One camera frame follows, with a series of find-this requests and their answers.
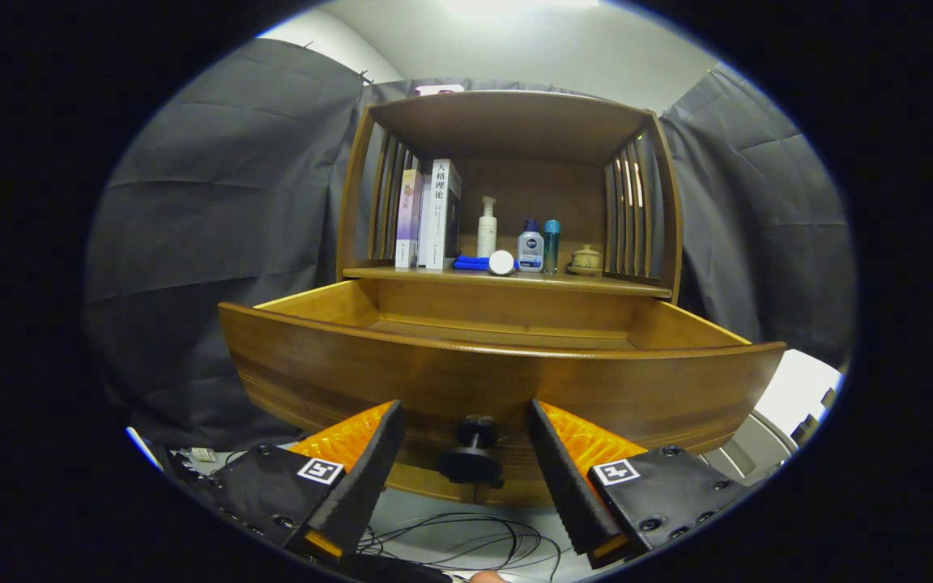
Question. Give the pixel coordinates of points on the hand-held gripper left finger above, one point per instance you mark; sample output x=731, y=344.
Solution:
x=369, y=474

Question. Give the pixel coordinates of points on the white pump bottle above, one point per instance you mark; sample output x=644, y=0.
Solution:
x=487, y=239

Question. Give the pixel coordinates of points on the blue folded cloth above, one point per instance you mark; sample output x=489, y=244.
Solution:
x=470, y=263

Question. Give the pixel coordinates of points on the black drawer knob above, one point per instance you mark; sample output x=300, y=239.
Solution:
x=470, y=465

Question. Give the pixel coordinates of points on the teal bottle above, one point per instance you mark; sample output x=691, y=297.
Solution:
x=552, y=247

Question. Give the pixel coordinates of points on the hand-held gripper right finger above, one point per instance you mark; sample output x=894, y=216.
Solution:
x=568, y=478

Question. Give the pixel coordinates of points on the white bottle with blue cap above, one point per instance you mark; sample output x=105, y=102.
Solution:
x=530, y=251

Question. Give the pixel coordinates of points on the white tube with green end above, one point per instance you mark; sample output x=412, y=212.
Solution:
x=501, y=262

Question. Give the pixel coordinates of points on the ceramic lidded teacup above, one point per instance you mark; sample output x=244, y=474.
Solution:
x=585, y=261

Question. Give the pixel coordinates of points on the wooden cabinet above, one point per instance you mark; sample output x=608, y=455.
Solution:
x=515, y=121

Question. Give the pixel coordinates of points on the white book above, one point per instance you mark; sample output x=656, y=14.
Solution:
x=437, y=219

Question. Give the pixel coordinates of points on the purple book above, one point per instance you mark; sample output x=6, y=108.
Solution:
x=408, y=219

